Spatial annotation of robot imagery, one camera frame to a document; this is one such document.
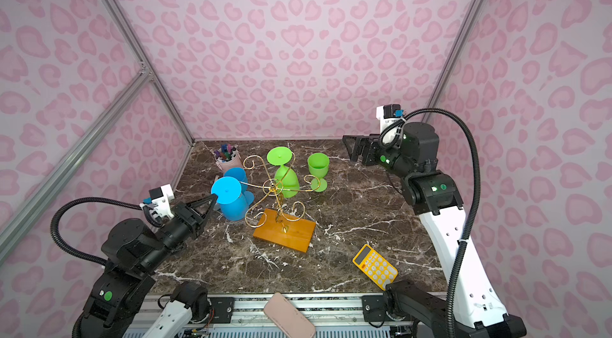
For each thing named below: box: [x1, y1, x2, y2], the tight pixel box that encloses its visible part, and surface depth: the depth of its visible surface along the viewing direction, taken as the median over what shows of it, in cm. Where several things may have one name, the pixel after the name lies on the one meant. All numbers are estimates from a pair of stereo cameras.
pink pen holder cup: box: [213, 143, 245, 173], surface depth 102 cm
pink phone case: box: [262, 292, 317, 338], surface depth 72 cm
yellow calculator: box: [352, 243, 399, 291], surface depth 82 cm
